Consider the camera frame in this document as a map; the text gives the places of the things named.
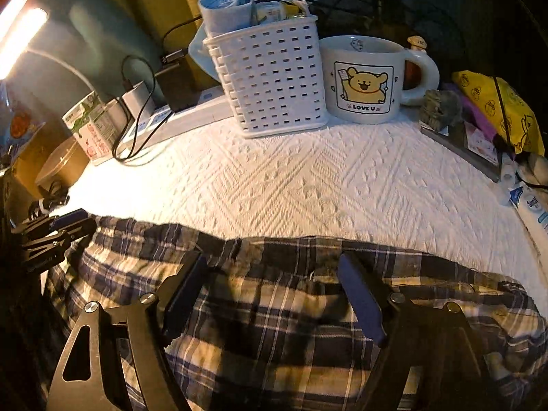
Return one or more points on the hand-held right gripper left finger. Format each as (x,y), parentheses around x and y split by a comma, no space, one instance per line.
(188,295)

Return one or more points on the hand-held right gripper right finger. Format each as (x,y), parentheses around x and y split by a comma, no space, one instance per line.
(361,304)

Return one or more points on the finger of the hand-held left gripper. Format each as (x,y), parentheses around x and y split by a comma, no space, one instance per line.
(60,239)
(70,217)

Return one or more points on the plaid flannel shirt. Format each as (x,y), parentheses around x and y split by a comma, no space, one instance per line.
(278,329)

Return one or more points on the tan round container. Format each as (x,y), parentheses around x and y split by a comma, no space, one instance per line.
(64,165)

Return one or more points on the cardboard box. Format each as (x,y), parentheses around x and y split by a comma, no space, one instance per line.
(30,154)

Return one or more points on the green white milk carton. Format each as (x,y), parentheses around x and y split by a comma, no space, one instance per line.
(90,128)

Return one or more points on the printed snack bag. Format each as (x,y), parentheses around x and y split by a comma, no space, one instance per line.
(17,124)

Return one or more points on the white charger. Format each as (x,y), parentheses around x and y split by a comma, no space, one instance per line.
(136,100)

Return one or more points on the white power strip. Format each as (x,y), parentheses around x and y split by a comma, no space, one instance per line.
(192,113)

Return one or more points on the black power adapter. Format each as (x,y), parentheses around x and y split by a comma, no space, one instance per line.
(175,85)

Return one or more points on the grey curtain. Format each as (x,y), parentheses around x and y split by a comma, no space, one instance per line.
(85,30)

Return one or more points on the white desk lamp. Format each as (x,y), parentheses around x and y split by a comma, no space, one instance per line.
(21,34)

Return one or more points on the dark notebook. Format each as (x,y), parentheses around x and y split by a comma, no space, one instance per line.
(466,145)

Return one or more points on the white tube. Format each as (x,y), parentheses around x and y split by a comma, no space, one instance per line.
(531,209)

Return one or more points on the grey stone figurine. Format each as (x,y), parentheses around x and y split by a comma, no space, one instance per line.
(441,109)

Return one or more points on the white bear mug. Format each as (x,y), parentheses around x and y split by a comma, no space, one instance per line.
(364,81)

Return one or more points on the purple pouch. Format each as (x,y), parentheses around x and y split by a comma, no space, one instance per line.
(479,113)

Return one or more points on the white plastic basket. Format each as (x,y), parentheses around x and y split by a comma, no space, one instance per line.
(269,81)

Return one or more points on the yellow printed pouch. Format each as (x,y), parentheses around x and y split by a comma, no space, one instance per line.
(509,107)

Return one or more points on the blue white roll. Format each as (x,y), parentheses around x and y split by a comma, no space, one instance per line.
(224,8)

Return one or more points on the mushroom figurine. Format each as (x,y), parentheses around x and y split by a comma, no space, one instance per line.
(417,45)

